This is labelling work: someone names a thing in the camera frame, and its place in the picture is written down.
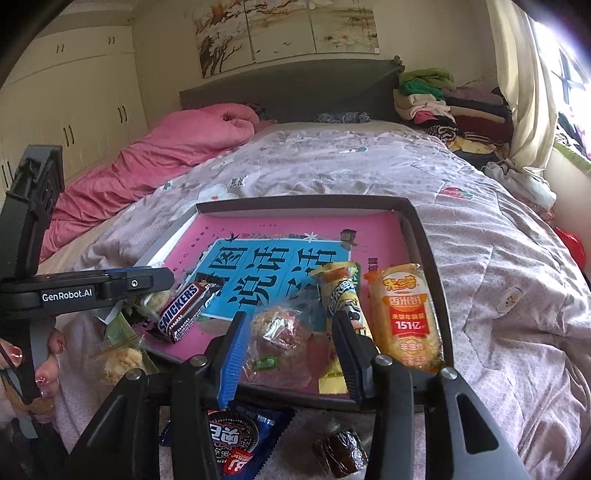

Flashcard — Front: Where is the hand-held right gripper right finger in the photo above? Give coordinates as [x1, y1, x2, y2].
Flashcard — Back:
[331, 311, 532, 480]

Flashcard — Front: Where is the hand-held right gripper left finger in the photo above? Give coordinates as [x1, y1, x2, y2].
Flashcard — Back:
[65, 311, 252, 480]

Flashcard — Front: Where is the brown chocolate bar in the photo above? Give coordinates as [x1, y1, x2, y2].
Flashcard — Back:
[154, 279, 223, 343]

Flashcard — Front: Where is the clear brown pastry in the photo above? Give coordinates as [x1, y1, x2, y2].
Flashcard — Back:
[245, 302, 324, 381]

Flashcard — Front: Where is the green pastry packet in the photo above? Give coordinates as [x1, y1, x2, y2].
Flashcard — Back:
[95, 295, 160, 344]

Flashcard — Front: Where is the orange rice cracker packet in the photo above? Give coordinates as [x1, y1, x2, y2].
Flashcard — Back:
[364, 262, 445, 374]

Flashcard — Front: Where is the blue cookie packet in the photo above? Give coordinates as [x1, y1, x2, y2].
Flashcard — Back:
[159, 401, 297, 477]

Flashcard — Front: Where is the yellow snack stick packet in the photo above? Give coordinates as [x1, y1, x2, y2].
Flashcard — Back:
[309, 261, 374, 352]

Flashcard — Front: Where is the meat floss cake packet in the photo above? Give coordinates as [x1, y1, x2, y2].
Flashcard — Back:
[90, 339, 158, 388]

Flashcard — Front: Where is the dark brown candy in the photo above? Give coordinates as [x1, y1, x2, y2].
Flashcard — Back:
[313, 427, 369, 478]

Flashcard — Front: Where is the dark cardboard box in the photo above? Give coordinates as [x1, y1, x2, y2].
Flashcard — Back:
[95, 196, 455, 413]

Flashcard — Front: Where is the person's left hand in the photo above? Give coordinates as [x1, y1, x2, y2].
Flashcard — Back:
[0, 329, 66, 428]

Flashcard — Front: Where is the beige bed sheet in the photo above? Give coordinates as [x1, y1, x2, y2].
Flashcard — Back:
[37, 226, 105, 273]

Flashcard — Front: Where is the pink quilt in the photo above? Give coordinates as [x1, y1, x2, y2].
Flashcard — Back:
[39, 102, 262, 264]

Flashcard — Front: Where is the pink and blue book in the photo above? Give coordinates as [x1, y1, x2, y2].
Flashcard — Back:
[134, 210, 416, 398]

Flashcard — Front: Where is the cream wardrobe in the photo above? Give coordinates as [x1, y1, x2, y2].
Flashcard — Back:
[0, 25, 148, 204]

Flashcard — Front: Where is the dark cloth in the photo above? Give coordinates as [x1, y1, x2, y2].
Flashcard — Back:
[247, 102, 278, 123]

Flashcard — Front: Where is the pink floral cloth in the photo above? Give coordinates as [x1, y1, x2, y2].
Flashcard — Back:
[526, 198, 557, 227]

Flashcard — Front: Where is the white crumpled garment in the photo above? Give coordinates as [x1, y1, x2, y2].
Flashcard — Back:
[482, 159, 557, 210]

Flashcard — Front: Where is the dark patterned pillow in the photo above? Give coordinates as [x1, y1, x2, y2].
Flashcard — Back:
[316, 111, 372, 124]

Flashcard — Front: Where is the red plastic bag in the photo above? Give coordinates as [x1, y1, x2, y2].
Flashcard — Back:
[554, 226, 587, 268]

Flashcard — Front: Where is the grey bed headboard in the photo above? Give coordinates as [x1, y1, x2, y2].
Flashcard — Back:
[179, 58, 402, 123]

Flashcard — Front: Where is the pile of folded clothes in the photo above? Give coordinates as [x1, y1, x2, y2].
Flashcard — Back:
[393, 67, 513, 155]

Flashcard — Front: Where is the green sill mat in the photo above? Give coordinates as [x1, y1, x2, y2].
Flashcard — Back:
[551, 141, 591, 174]

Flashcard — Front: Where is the heap of clothes on sill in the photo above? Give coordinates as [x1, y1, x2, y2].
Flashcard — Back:
[554, 111, 591, 158]

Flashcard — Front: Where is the cream curtain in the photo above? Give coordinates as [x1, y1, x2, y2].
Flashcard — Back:
[487, 0, 559, 169]

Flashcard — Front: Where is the window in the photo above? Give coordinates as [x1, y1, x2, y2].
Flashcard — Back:
[526, 9, 591, 121]

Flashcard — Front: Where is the blossom wall painting panel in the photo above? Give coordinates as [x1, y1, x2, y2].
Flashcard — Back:
[193, 0, 257, 79]
[245, 0, 317, 64]
[308, 0, 380, 55]

